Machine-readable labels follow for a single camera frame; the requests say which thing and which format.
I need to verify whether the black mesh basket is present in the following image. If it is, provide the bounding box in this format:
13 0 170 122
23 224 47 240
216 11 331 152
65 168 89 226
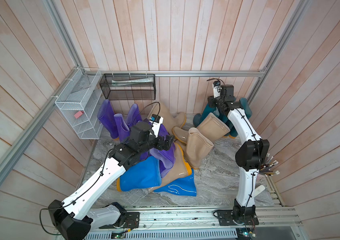
100 74 157 101

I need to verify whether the paper in black basket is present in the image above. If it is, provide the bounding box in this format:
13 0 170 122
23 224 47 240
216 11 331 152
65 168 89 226
111 77 155 87

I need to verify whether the white wire shelf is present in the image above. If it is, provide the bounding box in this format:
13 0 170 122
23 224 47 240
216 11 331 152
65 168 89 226
55 68 104 140

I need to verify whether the large teal boot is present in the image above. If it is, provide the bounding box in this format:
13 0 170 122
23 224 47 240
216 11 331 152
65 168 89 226
193 104 220 128

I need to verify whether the blue boot underneath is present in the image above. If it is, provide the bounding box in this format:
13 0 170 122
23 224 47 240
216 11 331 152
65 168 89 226
154 170 197 197

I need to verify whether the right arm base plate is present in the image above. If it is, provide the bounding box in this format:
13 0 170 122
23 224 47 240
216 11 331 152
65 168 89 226
213 208 259 226

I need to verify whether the aluminium frame rail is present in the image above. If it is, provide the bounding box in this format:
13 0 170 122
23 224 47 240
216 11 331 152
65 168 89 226
86 69 266 78

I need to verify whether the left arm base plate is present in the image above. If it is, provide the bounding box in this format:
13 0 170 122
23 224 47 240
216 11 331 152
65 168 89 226
99 212 140 230

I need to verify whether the pink eraser block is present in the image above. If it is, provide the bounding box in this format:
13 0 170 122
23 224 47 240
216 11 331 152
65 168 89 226
74 111 84 119

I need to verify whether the beige boot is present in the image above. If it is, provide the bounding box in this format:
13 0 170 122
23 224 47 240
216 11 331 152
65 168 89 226
185 128 214 170
148 143 192 192
148 101 187 133
172 113 230 146

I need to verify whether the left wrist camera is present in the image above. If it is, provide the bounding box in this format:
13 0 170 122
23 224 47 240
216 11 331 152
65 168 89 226
149 114 164 138

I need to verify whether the purple boot lying centre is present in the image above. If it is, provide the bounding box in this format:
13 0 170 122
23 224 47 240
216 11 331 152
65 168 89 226
140 151 150 162

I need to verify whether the beige boot under pile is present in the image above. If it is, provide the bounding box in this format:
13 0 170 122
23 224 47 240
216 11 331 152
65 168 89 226
148 143 192 192

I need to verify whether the purple boot far left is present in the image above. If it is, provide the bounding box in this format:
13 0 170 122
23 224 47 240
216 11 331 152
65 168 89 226
98 99 119 139

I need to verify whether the teal boot standing back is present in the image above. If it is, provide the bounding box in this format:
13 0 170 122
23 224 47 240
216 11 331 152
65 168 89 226
239 98 252 119

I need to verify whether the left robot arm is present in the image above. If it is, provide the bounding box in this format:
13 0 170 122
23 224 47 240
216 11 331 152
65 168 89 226
47 115 174 240

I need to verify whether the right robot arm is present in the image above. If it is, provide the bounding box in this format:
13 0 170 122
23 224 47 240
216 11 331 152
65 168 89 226
208 80 270 225

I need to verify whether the bundle of pencils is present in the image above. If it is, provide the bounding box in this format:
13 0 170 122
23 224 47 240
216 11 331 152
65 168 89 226
259 153 280 176

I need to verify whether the blue boot on top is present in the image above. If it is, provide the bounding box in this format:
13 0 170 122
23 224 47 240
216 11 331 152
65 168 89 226
117 156 162 192

